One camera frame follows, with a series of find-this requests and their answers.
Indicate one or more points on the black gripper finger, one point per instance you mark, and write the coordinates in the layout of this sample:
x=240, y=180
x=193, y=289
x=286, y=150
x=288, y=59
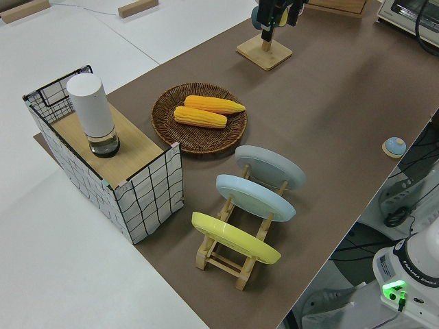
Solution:
x=271, y=12
x=295, y=8

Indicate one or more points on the wooden drawer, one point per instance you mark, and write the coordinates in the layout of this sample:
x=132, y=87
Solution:
x=339, y=2

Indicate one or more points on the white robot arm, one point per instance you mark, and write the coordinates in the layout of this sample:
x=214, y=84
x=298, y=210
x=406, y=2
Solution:
x=422, y=253

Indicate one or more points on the wooden drawer cabinet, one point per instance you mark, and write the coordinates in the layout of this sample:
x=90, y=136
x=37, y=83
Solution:
x=356, y=14

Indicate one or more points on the wooden mug stand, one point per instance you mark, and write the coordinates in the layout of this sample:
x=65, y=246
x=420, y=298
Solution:
x=264, y=55

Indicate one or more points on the brown table mat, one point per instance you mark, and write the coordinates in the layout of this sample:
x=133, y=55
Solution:
x=326, y=103

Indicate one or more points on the white toaster oven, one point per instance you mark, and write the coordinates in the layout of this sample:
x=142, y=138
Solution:
x=394, y=21

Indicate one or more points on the long pointed corn cob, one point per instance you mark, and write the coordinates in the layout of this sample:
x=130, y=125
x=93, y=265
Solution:
x=212, y=103

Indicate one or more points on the short corn cob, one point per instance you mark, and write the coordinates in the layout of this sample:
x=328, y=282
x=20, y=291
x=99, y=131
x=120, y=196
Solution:
x=199, y=117

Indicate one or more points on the wooden block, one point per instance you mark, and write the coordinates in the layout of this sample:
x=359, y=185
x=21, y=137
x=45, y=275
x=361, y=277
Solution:
x=137, y=8
x=20, y=12

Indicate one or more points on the round wicker tray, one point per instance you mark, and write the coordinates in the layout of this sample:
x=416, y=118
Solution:
x=199, y=140

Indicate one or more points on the gray plate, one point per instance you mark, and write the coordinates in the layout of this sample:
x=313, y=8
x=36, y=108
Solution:
x=271, y=168

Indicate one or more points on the blue bell on wooden base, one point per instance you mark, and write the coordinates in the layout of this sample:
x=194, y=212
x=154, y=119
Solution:
x=394, y=146

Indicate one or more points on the light blue plate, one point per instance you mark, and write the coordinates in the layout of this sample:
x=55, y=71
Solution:
x=254, y=197

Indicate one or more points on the wooden shelf box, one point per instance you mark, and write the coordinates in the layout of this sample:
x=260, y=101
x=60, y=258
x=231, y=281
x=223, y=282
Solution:
x=137, y=144

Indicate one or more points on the white cylinder with glass base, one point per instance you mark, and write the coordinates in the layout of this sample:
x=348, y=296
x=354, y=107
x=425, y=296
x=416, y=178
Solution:
x=91, y=106

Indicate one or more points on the white power strip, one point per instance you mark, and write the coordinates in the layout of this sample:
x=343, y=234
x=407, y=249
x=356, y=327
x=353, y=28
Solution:
x=399, y=192

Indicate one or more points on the yellow plate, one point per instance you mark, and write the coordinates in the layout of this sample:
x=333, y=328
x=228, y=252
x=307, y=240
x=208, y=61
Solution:
x=233, y=238

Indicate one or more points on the black power adapter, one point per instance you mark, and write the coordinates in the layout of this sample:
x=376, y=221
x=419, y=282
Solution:
x=396, y=217

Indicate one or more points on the wooden plate rack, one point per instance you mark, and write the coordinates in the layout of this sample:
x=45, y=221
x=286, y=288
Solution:
x=223, y=265

